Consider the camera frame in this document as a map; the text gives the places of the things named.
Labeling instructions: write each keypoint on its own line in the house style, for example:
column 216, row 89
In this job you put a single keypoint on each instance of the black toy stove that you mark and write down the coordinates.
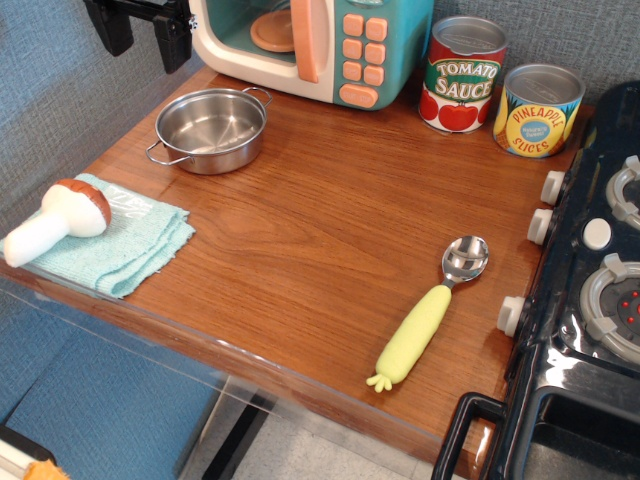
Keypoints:
column 571, row 408

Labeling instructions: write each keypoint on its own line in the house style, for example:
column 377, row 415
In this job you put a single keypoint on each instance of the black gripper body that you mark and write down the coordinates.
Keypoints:
column 178, row 11

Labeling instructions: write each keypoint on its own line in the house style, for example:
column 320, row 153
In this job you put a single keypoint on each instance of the yellow handled metal spoon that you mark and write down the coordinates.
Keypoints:
column 463, row 261

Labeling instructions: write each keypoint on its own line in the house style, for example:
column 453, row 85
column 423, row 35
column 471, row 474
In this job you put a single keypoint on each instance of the plush mushroom toy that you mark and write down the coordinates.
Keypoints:
column 70, row 207

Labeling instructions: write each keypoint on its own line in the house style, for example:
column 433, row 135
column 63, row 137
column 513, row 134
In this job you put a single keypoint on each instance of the tomato sauce can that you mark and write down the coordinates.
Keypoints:
column 464, row 61

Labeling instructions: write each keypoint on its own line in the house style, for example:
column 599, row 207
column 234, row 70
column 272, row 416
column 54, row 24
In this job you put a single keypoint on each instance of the stainless steel pot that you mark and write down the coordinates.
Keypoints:
column 211, row 132

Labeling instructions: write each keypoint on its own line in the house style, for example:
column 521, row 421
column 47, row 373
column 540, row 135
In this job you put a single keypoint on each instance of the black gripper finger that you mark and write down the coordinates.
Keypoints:
column 174, row 40
column 113, row 27

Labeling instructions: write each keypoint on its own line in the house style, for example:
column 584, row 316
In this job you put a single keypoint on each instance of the orange microwave plate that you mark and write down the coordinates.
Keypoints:
column 273, row 32

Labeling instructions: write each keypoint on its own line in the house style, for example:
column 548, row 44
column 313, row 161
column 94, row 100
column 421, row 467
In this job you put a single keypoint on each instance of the teal toy microwave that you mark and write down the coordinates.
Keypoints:
column 357, row 54

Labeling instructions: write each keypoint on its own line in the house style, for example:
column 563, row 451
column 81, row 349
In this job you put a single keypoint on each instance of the pineapple slices can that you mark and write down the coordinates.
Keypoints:
column 538, row 107

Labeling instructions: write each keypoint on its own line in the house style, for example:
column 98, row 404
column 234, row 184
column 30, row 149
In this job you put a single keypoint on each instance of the orange black object corner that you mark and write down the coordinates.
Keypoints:
column 24, row 459

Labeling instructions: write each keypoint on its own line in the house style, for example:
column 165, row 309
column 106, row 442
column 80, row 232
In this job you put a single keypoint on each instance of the light teal folded cloth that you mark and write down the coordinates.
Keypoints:
column 143, row 236

